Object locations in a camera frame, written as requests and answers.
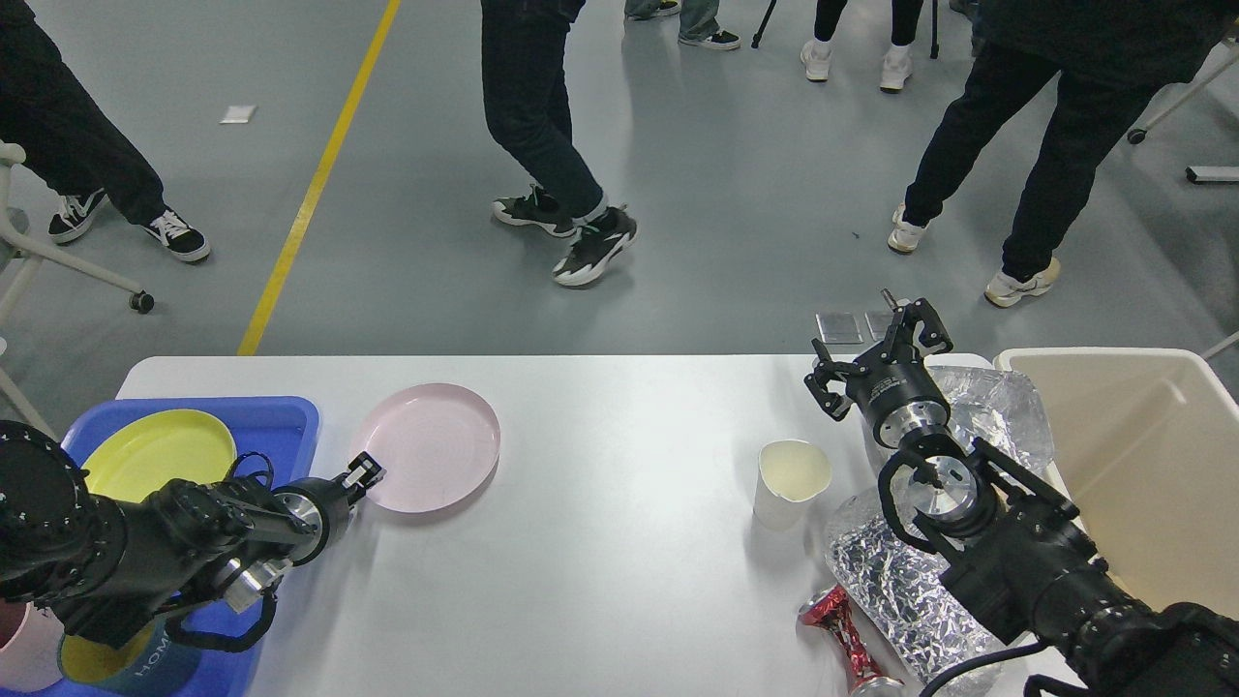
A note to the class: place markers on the near foil tray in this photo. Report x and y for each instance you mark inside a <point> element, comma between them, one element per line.
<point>898,588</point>

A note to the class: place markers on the left metal floor plate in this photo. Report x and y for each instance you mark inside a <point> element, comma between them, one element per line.
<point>839,328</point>

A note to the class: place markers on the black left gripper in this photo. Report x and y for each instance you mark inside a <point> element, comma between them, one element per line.
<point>327,504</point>

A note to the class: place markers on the white paper on floor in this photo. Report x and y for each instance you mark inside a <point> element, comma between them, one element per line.
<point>238,115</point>

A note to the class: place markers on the beige plastic bin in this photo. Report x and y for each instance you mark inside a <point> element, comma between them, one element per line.
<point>1147,447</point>

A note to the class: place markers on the metal floor plate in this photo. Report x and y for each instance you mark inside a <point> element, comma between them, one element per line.
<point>839,328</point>
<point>879,323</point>

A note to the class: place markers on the blue plastic tray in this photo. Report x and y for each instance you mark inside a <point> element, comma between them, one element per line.
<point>284,429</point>

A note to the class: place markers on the far foil tray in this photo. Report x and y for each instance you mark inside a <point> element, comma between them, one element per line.
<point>1002,407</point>

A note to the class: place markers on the white chair base left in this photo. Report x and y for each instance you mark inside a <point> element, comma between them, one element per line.
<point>31,254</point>

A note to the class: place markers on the yellow plate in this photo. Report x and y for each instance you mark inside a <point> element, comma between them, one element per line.
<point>143,456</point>

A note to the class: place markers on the white paper cup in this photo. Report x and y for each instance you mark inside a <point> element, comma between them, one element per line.
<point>792,473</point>

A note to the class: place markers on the white bar on floor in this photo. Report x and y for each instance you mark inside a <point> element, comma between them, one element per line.
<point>1212,174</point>

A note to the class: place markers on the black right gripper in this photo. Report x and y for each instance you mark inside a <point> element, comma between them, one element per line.
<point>897,396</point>

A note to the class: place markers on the pink plate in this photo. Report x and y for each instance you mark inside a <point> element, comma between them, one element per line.
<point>437,442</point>

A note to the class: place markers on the crushed red can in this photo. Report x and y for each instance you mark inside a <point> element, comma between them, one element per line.
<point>831,611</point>

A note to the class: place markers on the white chair leg right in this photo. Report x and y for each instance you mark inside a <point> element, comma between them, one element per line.
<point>1141,131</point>

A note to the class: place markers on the person in dark jeans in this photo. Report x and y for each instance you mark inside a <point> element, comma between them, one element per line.
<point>526,106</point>

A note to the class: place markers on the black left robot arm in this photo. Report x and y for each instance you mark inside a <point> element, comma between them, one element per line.
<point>205,559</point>

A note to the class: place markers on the pink mug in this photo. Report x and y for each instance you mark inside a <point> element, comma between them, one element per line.
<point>29,655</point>

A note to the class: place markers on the person in grey jeans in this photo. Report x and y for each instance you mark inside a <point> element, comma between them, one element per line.
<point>698,23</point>

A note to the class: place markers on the dark blue mug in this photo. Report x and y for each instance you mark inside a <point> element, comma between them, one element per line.
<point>151,664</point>

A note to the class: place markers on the foil tray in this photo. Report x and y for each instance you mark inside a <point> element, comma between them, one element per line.
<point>1002,407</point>
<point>898,588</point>

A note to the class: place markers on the right metal floor plate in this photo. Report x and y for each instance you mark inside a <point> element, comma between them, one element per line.
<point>879,323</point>

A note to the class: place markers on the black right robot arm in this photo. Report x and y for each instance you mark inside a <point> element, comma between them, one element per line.
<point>1016,560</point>

